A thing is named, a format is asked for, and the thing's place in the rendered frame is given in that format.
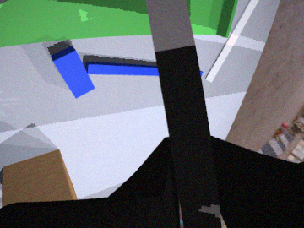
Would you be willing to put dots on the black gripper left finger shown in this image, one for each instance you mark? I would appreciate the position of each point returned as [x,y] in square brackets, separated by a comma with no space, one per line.
[148,199]

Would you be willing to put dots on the white flat bar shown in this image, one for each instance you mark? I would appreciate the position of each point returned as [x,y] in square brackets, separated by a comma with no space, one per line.
[232,38]

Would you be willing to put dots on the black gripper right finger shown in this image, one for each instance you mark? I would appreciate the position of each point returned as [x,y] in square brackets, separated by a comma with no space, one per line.
[257,190]

